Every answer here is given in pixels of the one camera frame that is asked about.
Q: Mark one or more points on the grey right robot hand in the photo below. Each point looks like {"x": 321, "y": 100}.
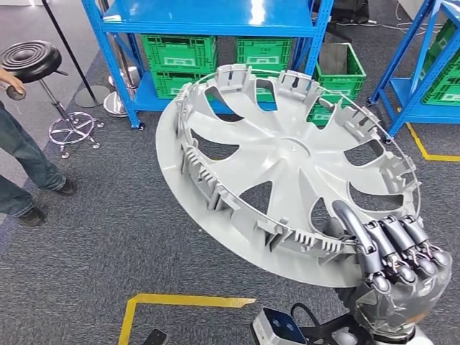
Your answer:
{"x": 402, "y": 300}

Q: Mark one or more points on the person's hand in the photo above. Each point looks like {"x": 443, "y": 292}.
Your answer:
{"x": 10, "y": 80}

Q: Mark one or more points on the small dark handheld device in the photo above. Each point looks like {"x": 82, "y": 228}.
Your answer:
{"x": 17, "y": 94}

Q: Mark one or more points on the grey plastic wheel cover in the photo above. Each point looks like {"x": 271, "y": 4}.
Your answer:
{"x": 287, "y": 166}

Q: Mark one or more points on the blue metal shelf rack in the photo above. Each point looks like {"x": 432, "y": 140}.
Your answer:
{"x": 406, "y": 95}
{"x": 208, "y": 16}

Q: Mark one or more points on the black stool chrome base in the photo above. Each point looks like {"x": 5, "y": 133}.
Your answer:
{"x": 30, "y": 59}

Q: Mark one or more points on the person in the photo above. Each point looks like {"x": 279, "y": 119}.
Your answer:
{"x": 21, "y": 147}

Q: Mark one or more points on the yellow floor tape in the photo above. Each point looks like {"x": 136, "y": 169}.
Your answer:
{"x": 179, "y": 300}
{"x": 418, "y": 143}

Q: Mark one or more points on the green crate with grey liner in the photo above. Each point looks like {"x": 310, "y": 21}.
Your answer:
{"x": 345, "y": 85}

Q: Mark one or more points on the white cabinet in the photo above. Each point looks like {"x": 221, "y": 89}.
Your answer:
{"x": 413, "y": 7}

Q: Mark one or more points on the black office chair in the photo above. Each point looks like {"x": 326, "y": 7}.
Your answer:
{"x": 348, "y": 12}

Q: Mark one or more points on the small black flat object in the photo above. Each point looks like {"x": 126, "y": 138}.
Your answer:
{"x": 154, "y": 337}

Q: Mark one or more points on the thin black stanchion post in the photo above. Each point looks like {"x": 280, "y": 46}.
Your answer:
{"x": 91, "y": 96}

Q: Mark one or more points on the chrome stanchion post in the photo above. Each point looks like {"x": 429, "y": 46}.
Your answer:
{"x": 133, "y": 76}
{"x": 115, "y": 105}

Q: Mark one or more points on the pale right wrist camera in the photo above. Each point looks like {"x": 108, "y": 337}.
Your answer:
{"x": 277, "y": 328}

